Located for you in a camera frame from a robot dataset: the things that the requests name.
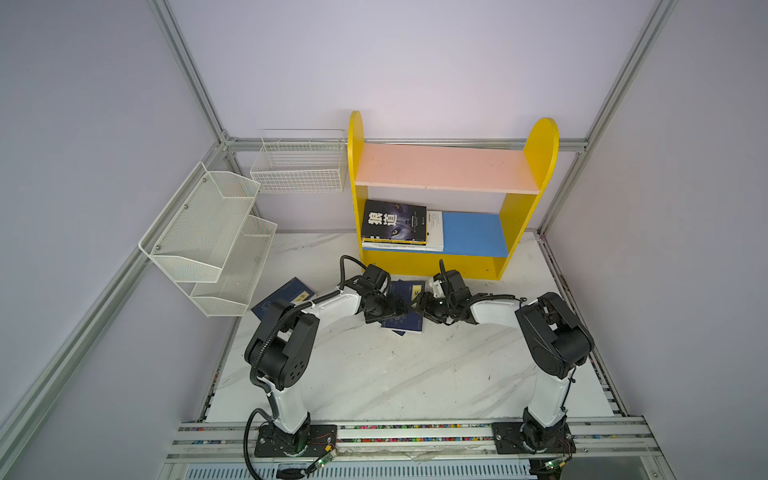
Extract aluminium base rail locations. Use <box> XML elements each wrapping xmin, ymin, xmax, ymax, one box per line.
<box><xmin>159</xmin><ymin>416</ymin><xmax>675</xmax><ymax>479</ymax></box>

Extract navy book yellow label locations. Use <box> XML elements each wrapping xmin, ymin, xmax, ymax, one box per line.
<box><xmin>251</xmin><ymin>277</ymin><xmax>315</xmax><ymax>320</ymax></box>
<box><xmin>382</xmin><ymin>280</ymin><xmax>425</xmax><ymax>336</ymax></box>

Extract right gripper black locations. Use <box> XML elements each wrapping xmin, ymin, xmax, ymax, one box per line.
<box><xmin>406</xmin><ymin>293</ymin><xmax>455</xmax><ymax>322</ymax></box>

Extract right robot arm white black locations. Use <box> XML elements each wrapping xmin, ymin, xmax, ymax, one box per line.
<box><xmin>410</xmin><ymin>270</ymin><xmax>594</xmax><ymax>453</ymax></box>

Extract black wolf cover book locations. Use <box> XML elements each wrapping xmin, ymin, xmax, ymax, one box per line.
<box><xmin>360</xmin><ymin>199</ymin><xmax>427</xmax><ymax>242</ymax></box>

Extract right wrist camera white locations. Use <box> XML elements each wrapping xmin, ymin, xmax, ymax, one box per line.
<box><xmin>428</xmin><ymin>279</ymin><xmax>445</xmax><ymax>298</ymax></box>

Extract white mesh two-tier rack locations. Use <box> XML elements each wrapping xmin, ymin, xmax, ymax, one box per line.
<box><xmin>138</xmin><ymin>163</ymin><xmax>277</xmax><ymax>317</ymax></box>

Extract white portfolio book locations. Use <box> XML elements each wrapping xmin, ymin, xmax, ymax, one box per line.
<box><xmin>362</xmin><ymin>210</ymin><xmax>444</xmax><ymax>253</ymax></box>

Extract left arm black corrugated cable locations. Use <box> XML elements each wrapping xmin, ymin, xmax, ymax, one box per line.
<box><xmin>242</xmin><ymin>254</ymin><xmax>370</xmax><ymax>480</ymax></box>

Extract yellow bookshelf pink blue shelves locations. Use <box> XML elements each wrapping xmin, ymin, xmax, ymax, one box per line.
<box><xmin>347</xmin><ymin>111</ymin><xmax>560</xmax><ymax>280</ymax></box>

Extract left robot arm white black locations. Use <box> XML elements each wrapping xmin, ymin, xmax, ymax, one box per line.
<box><xmin>243</xmin><ymin>264</ymin><xmax>423</xmax><ymax>457</ymax></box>

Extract white wire basket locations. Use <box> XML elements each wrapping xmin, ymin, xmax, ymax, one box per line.
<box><xmin>250</xmin><ymin>139</ymin><xmax>347</xmax><ymax>194</ymax></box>

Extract yellow cartoon cover book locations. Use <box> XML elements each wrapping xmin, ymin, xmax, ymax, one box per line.
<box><xmin>362</xmin><ymin>238</ymin><xmax>428</xmax><ymax>249</ymax></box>

